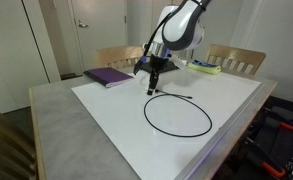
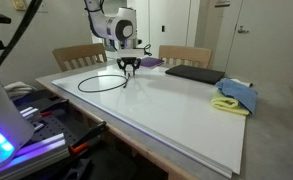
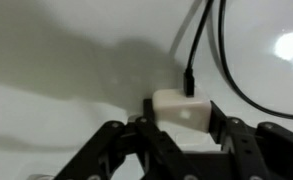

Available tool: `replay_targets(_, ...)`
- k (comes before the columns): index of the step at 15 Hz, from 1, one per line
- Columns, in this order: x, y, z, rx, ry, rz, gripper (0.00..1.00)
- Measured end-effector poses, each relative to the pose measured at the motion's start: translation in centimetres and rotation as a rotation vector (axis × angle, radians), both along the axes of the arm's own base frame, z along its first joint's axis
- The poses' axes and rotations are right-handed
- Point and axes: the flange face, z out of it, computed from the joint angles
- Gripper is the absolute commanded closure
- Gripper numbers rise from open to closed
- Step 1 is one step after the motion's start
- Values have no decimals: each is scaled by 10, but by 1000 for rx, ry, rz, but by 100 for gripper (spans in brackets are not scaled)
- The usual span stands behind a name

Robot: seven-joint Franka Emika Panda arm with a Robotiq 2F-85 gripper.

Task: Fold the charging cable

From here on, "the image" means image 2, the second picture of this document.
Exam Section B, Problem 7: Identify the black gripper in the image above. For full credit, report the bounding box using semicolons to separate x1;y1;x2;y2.
116;58;142;78

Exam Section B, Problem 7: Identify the black charging cable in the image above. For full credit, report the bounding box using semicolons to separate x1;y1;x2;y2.
77;73;131;94

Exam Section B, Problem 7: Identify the purple notebook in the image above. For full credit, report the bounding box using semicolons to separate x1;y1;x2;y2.
139;56;165;70

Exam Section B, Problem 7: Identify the light wooden slat-back chair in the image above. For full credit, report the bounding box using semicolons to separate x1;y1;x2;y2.
51;43;109;73
158;45;214;70

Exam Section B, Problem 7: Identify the large white board mat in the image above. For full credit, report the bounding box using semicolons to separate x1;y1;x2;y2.
51;60;247;179

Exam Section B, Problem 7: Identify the black flat folder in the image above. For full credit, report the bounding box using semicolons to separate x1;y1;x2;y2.
164;64;226;86

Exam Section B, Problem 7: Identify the yellow cloth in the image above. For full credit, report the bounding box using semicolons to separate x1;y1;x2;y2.
211;89;251;117

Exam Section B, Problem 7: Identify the white cloth bundle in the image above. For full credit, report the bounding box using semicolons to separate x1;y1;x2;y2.
4;81;37;101

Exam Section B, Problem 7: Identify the blue cloth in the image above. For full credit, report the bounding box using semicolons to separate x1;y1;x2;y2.
215;78;259;115

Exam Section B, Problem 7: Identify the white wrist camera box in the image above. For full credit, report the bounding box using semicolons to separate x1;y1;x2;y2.
116;49;146;60

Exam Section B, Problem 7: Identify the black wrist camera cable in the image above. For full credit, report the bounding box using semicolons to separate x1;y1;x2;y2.
141;43;153;57

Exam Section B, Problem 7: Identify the black orange-handled bar clamp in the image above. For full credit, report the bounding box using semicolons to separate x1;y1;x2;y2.
69;121;108;155
38;98;70;118

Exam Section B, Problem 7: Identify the small aluminium bracket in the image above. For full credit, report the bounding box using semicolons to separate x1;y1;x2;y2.
19;106;46;132

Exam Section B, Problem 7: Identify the wall door sign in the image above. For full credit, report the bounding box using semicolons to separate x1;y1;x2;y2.
214;0;231;8

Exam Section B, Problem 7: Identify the thick black hose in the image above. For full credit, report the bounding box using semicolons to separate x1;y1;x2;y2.
0;0;44;86

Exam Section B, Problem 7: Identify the silver door lever handle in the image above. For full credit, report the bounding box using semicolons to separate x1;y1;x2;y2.
237;24;250;35

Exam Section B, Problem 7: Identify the aluminium extrusion rail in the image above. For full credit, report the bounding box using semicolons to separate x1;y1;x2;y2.
0;133;70;180

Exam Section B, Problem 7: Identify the beige wall thermostat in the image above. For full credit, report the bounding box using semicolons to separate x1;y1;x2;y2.
12;0;27;11

